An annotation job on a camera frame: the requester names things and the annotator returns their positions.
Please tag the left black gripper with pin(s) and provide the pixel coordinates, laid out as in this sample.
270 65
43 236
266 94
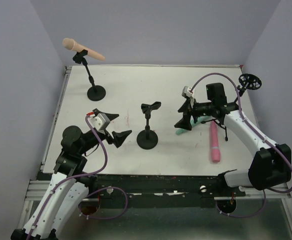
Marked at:
108 133

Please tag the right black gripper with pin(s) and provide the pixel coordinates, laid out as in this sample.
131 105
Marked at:
189 110

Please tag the teal toy microphone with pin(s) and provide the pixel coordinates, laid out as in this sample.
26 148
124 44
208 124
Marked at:
193 124

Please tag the beige toy microphone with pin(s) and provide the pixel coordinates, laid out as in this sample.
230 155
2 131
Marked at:
72 45

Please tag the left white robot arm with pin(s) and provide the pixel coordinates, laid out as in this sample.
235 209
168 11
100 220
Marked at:
69 184

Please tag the black tripod microphone stand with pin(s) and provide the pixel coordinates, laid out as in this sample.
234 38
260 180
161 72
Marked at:
249 81

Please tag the pink toy microphone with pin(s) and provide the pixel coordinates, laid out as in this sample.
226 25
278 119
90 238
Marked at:
214 144

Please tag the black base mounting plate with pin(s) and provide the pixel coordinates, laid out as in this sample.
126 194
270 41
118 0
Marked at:
114 191

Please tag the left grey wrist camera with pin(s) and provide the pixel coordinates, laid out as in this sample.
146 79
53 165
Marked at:
98 122

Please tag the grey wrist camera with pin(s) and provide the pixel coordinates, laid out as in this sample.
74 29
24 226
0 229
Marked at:
98 122
187 93

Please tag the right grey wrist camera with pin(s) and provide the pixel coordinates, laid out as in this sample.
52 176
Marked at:
187 93

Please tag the aluminium frame rail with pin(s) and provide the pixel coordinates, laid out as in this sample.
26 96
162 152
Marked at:
36 186

